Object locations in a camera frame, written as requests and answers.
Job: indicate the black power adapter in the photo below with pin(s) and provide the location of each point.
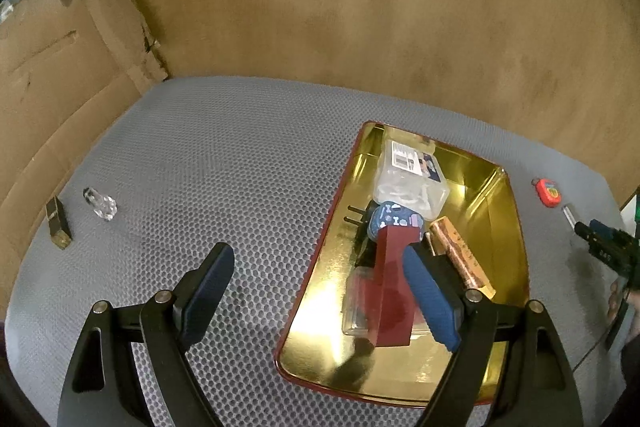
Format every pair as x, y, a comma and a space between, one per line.
367, 252

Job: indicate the red tape measure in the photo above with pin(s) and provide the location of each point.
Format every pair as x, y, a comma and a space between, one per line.
548, 193

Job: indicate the small brass block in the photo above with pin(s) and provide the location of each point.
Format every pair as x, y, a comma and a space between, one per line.
57, 227

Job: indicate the small silver metal object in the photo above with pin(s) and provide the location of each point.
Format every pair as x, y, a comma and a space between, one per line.
568, 214

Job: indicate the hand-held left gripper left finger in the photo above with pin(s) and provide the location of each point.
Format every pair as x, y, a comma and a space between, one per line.
205, 297

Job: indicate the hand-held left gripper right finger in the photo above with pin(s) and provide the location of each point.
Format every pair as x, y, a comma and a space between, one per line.
430, 297

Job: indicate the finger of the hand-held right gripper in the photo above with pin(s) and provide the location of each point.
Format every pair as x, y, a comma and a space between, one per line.
582, 231
600, 227

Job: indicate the brown yellow candy bar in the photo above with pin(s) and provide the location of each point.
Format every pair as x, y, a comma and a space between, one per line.
460, 257

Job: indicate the brown cardboard panel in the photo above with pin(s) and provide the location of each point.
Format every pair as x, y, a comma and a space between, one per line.
50, 82

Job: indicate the person's right hand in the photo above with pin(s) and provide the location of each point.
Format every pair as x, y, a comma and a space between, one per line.
612, 304

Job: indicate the gold tin tray red rim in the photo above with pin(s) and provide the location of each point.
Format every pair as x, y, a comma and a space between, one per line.
480, 207

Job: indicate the clear plastic box with label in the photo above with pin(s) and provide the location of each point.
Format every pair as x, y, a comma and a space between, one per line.
410, 187

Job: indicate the small clear box red card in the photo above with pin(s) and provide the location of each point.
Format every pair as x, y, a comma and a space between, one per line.
357, 302

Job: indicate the large tan backdrop board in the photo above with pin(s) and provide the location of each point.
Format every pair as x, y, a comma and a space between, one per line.
375, 7

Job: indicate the grey mesh mat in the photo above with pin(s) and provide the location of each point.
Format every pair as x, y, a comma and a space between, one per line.
225, 157

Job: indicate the dark red rectangular box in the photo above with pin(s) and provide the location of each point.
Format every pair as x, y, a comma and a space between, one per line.
392, 287

